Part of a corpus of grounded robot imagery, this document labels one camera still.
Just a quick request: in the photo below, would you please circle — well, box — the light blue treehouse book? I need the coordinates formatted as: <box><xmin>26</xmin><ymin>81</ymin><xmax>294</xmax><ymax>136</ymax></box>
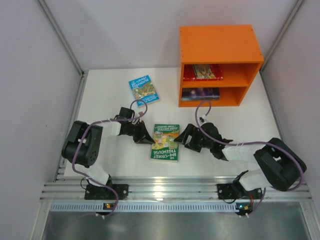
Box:
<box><xmin>128</xmin><ymin>75</ymin><xmax>160</xmax><ymax>108</ymax></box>

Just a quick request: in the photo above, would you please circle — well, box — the orange wooden shelf cabinet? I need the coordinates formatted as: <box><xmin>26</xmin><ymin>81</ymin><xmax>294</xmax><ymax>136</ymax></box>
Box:
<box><xmin>178</xmin><ymin>25</ymin><xmax>264</xmax><ymax>107</ymax></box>

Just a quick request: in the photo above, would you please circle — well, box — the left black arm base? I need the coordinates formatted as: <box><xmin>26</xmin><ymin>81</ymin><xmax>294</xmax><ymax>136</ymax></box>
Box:
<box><xmin>80</xmin><ymin>177</ymin><xmax>129</xmax><ymax>200</ymax></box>

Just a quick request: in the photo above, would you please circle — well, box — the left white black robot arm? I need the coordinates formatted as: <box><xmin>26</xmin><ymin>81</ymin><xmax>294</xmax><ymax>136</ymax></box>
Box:
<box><xmin>61</xmin><ymin>107</ymin><xmax>155</xmax><ymax>187</ymax></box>

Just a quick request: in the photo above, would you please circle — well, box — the green treehouse book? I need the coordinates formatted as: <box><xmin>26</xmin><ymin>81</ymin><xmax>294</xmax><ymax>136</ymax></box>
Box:
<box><xmin>150</xmin><ymin>123</ymin><xmax>180</xmax><ymax>163</ymax></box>

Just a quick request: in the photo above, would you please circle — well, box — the teal ocean cover book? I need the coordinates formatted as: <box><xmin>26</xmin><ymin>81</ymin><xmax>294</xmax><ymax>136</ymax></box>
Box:
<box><xmin>181</xmin><ymin>96</ymin><xmax>220</xmax><ymax>102</ymax></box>

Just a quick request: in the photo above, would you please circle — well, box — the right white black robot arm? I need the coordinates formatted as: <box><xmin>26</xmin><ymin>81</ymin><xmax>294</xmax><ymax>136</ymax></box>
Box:
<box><xmin>174</xmin><ymin>122</ymin><xmax>307</xmax><ymax>194</ymax></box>

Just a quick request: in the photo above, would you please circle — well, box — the aluminium mounting rail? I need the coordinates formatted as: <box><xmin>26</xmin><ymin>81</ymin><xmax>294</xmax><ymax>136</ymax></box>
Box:
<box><xmin>39</xmin><ymin>175</ymin><xmax>312</xmax><ymax>201</ymax></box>

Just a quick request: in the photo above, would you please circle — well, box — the slotted grey cable duct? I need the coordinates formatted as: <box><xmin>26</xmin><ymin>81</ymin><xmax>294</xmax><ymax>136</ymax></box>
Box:
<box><xmin>49</xmin><ymin>201</ymin><xmax>305</xmax><ymax>213</ymax></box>

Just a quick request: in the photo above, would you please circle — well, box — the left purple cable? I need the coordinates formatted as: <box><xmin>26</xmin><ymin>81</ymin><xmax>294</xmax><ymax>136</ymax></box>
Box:
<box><xmin>71</xmin><ymin>99</ymin><xmax>148</xmax><ymax>218</ymax></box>

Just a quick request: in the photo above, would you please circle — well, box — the red treehouse book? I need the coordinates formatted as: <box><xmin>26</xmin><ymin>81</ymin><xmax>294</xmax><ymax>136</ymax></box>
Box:
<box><xmin>183</xmin><ymin>64</ymin><xmax>224</xmax><ymax>82</ymax></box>

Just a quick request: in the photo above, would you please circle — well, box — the dark purple galaxy book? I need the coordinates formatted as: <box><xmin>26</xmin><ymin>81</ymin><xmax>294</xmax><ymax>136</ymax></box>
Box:
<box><xmin>181</xmin><ymin>87</ymin><xmax>220</xmax><ymax>98</ymax></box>

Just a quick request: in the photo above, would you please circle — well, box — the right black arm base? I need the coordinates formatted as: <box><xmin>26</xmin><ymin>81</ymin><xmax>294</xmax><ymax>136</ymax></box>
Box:
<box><xmin>217</xmin><ymin>170</ymin><xmax>263</xmax><ymax>204</ymax></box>

